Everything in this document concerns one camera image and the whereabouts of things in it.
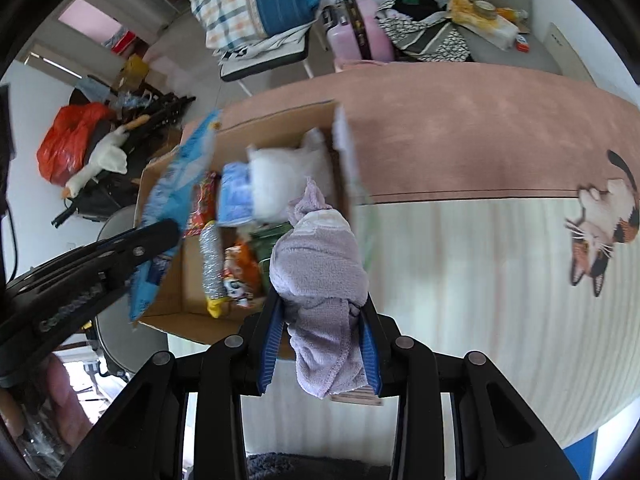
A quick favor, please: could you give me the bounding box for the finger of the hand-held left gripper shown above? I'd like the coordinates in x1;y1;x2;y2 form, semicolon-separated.
65;217;181;282

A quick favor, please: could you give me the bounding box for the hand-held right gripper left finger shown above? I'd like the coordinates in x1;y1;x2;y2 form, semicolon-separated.
57;285;291;480

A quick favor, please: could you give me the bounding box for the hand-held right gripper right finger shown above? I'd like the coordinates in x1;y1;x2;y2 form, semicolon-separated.
357;292;581;480

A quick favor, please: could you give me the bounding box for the long blue packet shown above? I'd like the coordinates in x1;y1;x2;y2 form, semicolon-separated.
127;109;223;323

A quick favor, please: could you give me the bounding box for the red snack packet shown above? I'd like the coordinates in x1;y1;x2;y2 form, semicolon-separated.
182;171;221;238

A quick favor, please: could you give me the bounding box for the silver and yellow packet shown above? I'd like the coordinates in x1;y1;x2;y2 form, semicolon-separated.
199;220;232;320

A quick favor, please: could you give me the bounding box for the panda print snack packet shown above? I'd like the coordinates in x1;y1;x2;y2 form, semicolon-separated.
222;240;266;308

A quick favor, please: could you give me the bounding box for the blue and white packet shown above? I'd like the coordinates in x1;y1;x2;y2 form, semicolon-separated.
216;161;258;226

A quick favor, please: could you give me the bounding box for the purple cloth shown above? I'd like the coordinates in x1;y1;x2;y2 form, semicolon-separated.
269;176;371;401

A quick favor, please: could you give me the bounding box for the green packet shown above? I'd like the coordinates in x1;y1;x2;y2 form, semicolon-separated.
247;222;293;271

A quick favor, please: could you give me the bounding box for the white soft packet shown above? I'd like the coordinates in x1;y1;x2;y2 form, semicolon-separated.
247;127;333;223

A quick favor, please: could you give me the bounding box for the person's left hand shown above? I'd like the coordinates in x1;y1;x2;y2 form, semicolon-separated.
42;355;96;448

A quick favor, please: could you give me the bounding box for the white goose plush toy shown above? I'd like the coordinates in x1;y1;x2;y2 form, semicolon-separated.
61;116;151;201

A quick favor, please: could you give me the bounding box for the dark fluffy garment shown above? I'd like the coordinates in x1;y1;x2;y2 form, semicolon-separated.
245;452;391;480

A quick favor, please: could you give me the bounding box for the orange plastic bag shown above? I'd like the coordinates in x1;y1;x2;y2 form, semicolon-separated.
37;102;116;186

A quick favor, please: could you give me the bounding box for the white bench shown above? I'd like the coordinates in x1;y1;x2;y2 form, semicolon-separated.
217;25;316;96

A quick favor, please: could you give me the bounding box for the blue seat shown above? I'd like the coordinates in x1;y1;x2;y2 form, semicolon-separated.
560;430;598;480

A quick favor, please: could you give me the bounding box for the striped pink cat print mat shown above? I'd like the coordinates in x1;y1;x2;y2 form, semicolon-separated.
165;62;640;461

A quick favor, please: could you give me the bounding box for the plaid quilt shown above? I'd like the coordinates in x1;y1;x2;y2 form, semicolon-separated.
186;0;321;51

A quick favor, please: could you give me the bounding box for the pink suitcase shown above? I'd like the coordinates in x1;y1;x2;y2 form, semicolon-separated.
320;0;396;63

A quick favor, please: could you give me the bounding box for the black and white patterned bag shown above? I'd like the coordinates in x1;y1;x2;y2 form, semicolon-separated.
375;0;473;63

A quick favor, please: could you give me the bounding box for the grey cushioned chair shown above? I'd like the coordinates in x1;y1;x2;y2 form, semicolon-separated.
442;0;561;76

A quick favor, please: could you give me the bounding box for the white box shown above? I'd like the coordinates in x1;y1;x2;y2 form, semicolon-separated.
480;12;521;51

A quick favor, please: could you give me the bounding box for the yellow plastic bag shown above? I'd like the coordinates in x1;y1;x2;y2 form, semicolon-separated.
447;0;501;26

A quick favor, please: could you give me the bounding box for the white board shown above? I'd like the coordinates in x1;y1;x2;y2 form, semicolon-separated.
545;22;596;83

